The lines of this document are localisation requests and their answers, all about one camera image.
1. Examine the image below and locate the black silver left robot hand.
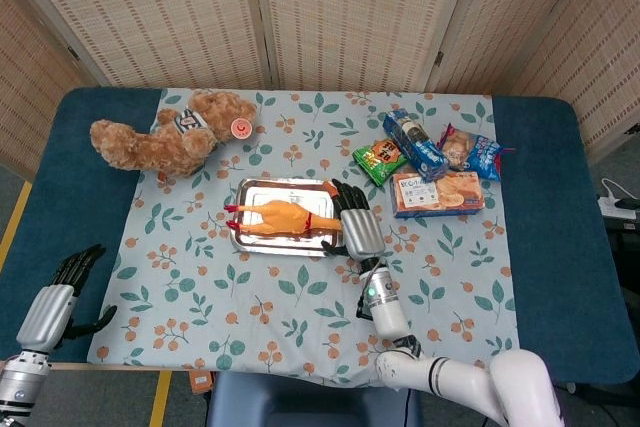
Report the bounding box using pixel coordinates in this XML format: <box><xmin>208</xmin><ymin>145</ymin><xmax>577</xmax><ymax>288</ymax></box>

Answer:
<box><xmin>16</xmin><ymin>243</ymin><xmax>119</xmax><ymax>354</ymax></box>

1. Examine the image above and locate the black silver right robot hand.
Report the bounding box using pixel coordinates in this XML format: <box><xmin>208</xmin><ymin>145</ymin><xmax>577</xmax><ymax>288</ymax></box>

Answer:
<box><xmin>320</xmin><ymin>178</ymin><xmax>387</xmax><ymax>261</ymax></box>

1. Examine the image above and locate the yellow rubber chicken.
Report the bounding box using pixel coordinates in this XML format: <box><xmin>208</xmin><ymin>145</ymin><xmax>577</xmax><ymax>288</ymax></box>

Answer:
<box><xmin>223</xmin><ymin>199</ymin><xmax>346</xmax><ymax>238</ymax></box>

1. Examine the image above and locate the shiny metal tray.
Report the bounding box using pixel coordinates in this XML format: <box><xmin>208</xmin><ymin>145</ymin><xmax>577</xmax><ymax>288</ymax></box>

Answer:
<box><xmin>229</xmin><ymin>176</ymin><xmax>349</xmax><ymax>259</ymax></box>

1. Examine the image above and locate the green snack bag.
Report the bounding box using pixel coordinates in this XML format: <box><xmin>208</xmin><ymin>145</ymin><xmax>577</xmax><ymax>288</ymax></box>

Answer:
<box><xmin>352</xmin><ymin>139</ymin><xmax>409</xmax><ymax>187</ymax></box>

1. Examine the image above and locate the orange cracker box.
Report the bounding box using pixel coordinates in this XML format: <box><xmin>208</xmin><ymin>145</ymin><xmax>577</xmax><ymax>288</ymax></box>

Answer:
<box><xmin>389</xmin><ymin>171</ymin><xmax>486</xmax><ymax>220</ymax></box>

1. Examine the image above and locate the blue cookie box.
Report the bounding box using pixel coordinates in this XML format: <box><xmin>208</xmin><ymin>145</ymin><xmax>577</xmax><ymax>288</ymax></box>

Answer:
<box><xmin>382</xmin><ymin>109</ymin><xmax>450</xmax><ymax>182</ymax></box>

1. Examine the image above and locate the blue table cover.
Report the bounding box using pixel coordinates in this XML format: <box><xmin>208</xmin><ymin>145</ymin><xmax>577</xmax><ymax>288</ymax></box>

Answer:
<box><xmin>0</xmin><ymin>86</ymin><xmax>640</xmax><ymax>388</ymax></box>

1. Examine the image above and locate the blue white snack bag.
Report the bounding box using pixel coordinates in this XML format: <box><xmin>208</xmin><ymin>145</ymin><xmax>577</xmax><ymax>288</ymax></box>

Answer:
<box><xmin>436</xmin><ymin>122</ymin><xmax>515</xmax><ymax>183</ymax></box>

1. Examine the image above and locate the small orange tag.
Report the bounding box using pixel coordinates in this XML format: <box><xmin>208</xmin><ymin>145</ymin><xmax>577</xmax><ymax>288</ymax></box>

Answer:
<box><xmin>188</xmin><ymin>371</ymin><xmax>214</xmax><ymax>395</ymax></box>

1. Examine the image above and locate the blue padded seat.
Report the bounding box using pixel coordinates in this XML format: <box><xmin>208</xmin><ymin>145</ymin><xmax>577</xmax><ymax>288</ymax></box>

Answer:
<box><xmin>206</xmin><ymin>370</ymin><xmax>423</xmax><ymax>427</ymax></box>

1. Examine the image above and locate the brown teddy bear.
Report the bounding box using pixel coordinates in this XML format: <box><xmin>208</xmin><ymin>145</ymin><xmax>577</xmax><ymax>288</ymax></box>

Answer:
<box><xmin>89</xmin><ymin>88</ymin><xmax>259</xmax><ymax>179</ymax></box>

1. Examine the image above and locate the woven folding screen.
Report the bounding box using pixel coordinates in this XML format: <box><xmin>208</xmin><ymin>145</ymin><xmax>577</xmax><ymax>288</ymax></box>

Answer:
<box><xmin>0</xmin><ymin>0</ymin><xmax>640</xmax><ymax>183</ymax></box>

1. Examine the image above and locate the white power strip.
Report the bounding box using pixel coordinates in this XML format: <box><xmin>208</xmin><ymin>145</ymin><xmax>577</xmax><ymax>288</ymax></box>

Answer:
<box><xmin>597</xmin><ymin>196</ymin><xmax>640</xmax><ymax>221</ymax></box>

